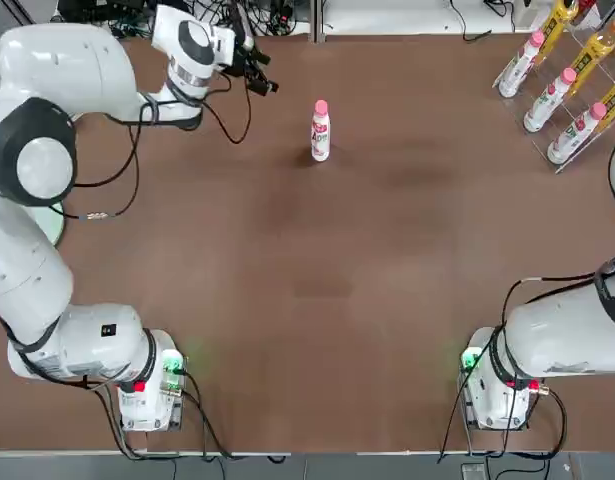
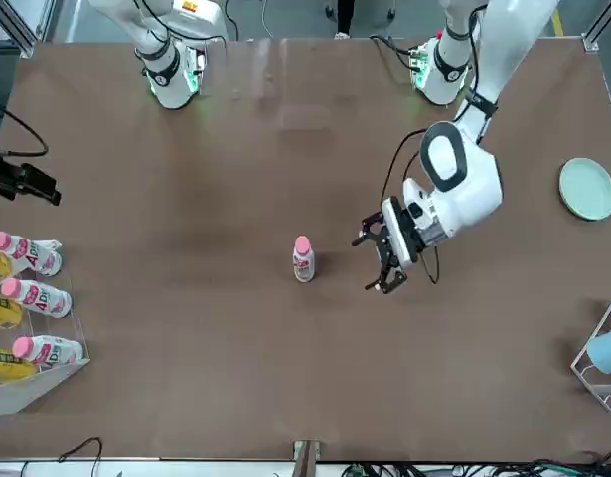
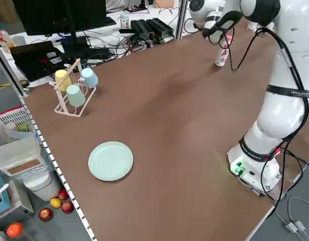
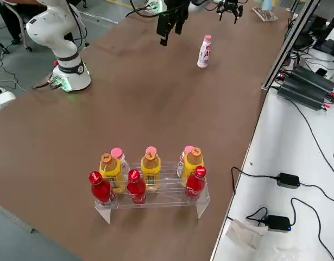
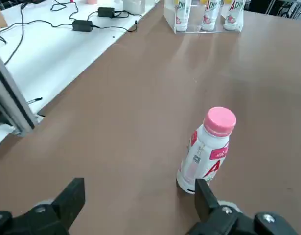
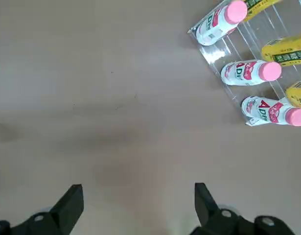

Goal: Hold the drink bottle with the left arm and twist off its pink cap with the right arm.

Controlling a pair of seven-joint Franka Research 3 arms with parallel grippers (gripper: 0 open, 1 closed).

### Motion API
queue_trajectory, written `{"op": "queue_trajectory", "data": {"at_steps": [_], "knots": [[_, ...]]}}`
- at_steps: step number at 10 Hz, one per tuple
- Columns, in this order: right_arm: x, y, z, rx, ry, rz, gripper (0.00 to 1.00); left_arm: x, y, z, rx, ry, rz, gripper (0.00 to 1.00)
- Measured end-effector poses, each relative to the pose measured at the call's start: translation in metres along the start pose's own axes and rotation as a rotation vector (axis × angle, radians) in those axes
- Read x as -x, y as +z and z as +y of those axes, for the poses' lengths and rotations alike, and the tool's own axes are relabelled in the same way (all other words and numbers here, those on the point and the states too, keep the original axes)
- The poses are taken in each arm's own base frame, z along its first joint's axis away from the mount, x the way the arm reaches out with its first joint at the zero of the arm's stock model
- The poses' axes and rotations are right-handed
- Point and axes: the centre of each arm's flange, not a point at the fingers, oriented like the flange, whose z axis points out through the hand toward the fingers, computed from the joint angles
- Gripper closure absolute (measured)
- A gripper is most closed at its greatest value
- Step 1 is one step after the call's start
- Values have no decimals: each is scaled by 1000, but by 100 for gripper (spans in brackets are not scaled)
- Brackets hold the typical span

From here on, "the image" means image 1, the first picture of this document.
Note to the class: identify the aluminium frame post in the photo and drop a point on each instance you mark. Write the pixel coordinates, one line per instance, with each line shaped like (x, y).
(317, 20)

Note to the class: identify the grey floor socket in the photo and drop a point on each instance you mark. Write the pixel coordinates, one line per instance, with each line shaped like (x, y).
(473, 471)

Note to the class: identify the pink bottle cap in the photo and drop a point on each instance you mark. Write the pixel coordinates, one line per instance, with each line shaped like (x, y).
(321, 106)

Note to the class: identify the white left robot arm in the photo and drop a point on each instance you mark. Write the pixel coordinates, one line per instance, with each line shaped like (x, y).
(62, 65)

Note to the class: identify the white side table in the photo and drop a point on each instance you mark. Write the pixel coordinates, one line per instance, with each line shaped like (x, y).
(412, 15)

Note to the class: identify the black equipment box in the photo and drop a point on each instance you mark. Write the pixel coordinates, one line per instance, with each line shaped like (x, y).
(97, 10)

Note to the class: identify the pale green plate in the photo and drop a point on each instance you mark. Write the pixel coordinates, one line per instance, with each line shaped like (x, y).
(52, 225)

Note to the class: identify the white bottle with pink cap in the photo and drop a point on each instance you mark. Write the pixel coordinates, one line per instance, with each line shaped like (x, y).
(542, 107)
(567, 142)
(514, 70)

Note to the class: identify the clear acrylic bottle shelf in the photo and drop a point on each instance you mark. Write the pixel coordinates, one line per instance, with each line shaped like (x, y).
(594, 143)

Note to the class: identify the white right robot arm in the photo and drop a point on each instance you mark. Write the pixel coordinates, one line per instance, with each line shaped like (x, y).
(562, 330)

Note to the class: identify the white drink bottle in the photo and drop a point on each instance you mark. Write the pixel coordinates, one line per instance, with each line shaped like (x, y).
(321, 140)

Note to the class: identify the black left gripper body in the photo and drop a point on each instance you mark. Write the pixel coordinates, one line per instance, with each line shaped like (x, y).
(239, 64)

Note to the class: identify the yellow drink bottle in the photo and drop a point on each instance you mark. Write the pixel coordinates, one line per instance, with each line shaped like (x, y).
(614, 100)
(552, 30)
(589, 60)

